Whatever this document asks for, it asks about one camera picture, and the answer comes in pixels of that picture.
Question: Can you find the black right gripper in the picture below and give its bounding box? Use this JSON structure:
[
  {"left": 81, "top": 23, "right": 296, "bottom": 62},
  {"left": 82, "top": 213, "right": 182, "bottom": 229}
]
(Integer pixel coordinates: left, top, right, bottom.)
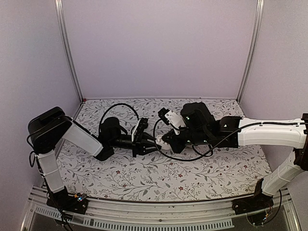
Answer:
[{"left": 161, "top": 128, "right": 210, "bottom": 154}]

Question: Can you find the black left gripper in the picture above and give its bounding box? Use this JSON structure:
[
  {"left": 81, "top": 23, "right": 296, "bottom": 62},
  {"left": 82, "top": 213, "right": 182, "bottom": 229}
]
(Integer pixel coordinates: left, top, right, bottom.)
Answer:
[{"left": 110, "top": 132, "right": 163, "bottom": 158}]

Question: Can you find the white earbud case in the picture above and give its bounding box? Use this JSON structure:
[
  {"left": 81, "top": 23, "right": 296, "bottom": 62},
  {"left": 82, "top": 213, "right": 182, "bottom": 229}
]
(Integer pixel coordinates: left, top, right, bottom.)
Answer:
[{"left": 155, "top": 135, "right": 171, "bottom": 150}]

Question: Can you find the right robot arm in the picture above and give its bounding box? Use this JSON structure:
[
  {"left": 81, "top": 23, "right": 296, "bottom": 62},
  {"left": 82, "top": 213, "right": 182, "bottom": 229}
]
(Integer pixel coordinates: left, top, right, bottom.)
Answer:
[{"left": 157, "top": 103, "right": 308, "bottom": 210}]

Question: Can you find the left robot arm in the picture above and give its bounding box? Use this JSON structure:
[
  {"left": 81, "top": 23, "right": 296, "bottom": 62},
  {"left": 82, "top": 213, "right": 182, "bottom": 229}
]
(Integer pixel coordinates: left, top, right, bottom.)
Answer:
[{"left": 27, "top": 107, "right": 162, "bottom": 209}]

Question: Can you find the floral patterned table mat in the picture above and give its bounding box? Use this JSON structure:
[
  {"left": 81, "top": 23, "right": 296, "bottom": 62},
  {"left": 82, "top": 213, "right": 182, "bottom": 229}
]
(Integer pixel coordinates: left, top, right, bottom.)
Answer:
[{"left": 57, "top": 99, "right": 271, "bottom": 202}]

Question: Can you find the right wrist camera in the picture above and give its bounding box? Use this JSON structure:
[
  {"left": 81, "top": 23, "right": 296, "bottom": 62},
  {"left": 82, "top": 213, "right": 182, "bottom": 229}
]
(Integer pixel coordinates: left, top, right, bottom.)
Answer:
[{"left": 158, "top": 108, "right": 186, "bottom": 135}]

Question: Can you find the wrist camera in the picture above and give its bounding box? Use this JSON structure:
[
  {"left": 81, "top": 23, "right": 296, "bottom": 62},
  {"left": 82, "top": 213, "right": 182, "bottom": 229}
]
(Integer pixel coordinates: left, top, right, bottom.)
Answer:
[
  {"left": 131, "top": 117, "right": 148, "bottom": 142},
  {"left": 158, "top": 108, "right": 186, "bottom": 135}
]

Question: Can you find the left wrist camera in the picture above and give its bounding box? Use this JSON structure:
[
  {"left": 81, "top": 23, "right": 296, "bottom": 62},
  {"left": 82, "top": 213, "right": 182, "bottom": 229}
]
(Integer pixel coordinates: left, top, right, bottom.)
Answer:
[{"left": 131, "top": 117, "right": 148, "bottom": 142}]

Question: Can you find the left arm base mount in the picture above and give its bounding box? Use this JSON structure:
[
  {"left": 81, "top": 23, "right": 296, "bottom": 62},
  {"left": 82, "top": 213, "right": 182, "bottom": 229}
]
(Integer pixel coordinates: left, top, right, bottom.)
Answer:
[{"left": 46, "top": 187, "right": 89, "bottom": 215}]

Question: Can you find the front aluminium rail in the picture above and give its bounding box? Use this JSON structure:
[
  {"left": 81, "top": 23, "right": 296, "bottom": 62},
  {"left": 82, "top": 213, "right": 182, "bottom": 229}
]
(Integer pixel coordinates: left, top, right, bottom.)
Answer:
[{"left": 21, "top": 187, "right": 303, "bottom": 231}]

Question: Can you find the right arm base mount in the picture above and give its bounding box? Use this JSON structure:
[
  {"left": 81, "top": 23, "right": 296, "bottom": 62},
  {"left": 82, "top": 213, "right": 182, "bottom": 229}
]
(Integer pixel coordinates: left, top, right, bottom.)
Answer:
[{"left": 232, "top": 179, "right": 274, "bottom": 215}]

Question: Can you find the right aluminium frame post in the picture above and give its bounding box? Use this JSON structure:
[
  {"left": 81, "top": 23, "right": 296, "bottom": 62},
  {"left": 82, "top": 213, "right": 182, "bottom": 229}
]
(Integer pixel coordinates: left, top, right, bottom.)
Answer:
[{"left": 236, "top": 0, "right": 264, "bottom": 104}]

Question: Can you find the aluminium frame post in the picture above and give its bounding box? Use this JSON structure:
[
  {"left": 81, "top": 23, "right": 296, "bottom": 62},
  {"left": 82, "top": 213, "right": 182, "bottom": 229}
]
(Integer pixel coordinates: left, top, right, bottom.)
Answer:
[
  {"left": 54, "top": 0, "right": 84, "bottom": 103},
  {"left": 236, "top": 0, "right": 264, "bottom": 104}
]

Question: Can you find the left aluminium frame post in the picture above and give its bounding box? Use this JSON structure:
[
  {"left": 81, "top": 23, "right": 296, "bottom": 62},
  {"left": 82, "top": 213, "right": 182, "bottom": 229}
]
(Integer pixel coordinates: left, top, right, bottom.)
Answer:
[{"left": 54, "top": 0, "right": 84, "bottom": 103}]

